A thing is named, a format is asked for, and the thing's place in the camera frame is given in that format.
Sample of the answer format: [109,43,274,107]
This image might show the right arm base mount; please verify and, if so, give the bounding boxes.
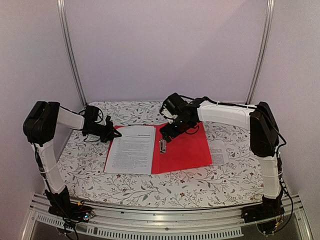
[240,195,285,235]

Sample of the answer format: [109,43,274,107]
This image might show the aluminium frame post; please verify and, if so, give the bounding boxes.
[245,0,275,105]
[56,0,88,107]

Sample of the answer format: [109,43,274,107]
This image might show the red file folder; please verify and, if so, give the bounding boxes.
[103,120,214,175]

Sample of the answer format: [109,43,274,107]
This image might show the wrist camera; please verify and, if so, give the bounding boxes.
[105,115,113,128]
[159,105,175,124]

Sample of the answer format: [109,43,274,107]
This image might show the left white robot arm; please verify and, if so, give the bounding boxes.
[23,101,122,198]

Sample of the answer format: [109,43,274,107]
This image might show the right aluminium frame post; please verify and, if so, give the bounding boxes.
[245,0,275,105]

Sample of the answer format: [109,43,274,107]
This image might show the separate printed paper sheet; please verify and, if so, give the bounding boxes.
[208,140,229,166]

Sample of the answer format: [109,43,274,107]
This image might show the spine metal folder clip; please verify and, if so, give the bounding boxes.
[159,139,167,154]

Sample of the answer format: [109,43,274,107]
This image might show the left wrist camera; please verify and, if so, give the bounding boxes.
[105,115,113,128]

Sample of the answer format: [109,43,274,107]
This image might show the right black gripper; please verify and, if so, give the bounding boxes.
[160,115,193,142]

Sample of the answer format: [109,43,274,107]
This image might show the left aluminium frame post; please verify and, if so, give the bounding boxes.
[56,0,88,107]

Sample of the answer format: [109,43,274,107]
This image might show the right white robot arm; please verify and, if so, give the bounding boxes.
[159,92,287,218]

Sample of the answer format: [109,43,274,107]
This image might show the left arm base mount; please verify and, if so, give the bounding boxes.
[44,187,95,223]

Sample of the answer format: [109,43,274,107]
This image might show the aluminium front rail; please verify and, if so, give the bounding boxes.
[21,192,313,240]

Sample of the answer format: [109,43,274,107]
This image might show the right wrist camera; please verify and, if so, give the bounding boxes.
[159,105,175,124]

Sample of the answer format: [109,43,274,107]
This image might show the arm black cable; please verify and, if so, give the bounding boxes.
[179,94,258,111]
[78,107,105,126]

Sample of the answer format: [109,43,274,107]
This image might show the printed white paper sheets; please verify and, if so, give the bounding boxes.
[104,125,156,175]

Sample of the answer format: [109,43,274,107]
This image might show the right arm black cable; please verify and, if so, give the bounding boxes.
[179,94,258,111]

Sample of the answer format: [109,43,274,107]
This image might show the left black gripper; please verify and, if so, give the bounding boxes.
[88,120,122,143]

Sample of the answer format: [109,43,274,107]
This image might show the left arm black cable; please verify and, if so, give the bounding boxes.
[78,107,105,126]

